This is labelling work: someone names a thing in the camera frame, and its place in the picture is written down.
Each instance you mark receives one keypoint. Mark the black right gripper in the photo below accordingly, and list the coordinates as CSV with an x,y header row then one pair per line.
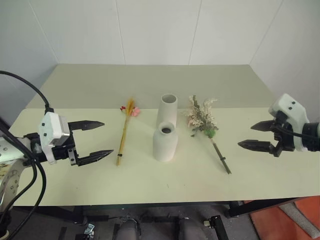
x,y
283,143

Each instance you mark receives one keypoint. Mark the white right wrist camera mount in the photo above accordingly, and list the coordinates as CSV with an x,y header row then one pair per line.
x,y
287,106

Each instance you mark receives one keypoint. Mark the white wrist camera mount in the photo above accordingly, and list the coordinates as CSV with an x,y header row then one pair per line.
x,y
287,106
51,126

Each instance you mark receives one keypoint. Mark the yellow wheat flower bunch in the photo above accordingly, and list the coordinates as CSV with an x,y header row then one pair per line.
x,y
124,135

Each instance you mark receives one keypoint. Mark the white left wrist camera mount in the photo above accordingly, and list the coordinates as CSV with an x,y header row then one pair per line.
x,y
51,126

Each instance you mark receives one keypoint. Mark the short white bottle vase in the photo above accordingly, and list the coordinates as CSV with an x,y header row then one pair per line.
x,y
165,146

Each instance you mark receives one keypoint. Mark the silver caster wheel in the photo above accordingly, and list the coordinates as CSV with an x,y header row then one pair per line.
x,y
89,229

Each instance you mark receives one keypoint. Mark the black metal rail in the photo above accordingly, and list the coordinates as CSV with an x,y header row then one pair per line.
x,y
220,228

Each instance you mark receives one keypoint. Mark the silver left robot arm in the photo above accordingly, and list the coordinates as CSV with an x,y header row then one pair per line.
x,y
10,183

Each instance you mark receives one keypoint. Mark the dried pink green flower bunch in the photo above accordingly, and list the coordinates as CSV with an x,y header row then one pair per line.
x,y
201,117

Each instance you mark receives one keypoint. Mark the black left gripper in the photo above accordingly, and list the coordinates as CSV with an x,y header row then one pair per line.
x,y
62,152

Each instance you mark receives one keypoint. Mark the orange floor mat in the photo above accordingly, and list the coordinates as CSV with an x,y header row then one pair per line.
x,y
275,222

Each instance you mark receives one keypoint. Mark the tall slanted white vase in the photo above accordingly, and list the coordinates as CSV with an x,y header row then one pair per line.
x,y
168,112

